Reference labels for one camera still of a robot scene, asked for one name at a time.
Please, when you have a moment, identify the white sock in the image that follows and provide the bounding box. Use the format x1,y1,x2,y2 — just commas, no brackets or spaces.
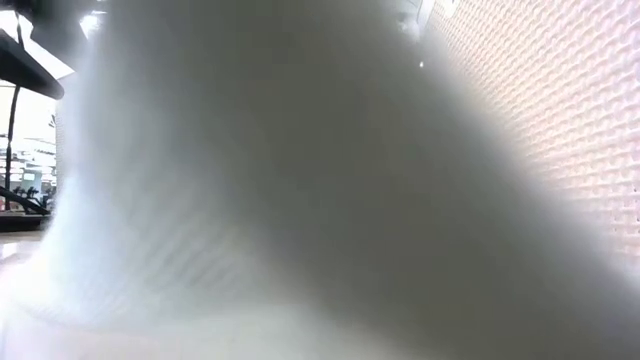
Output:
0,0,640,360

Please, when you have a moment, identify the large white plastic bin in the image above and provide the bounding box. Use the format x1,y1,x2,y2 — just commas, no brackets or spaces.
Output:
424,0,640,266

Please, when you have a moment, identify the thin black pole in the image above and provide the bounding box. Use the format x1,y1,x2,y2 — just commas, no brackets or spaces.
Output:
3,83,22,212

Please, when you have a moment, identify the black aluminium rail frame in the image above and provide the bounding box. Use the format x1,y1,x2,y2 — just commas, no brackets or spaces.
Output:
0,185,52,233

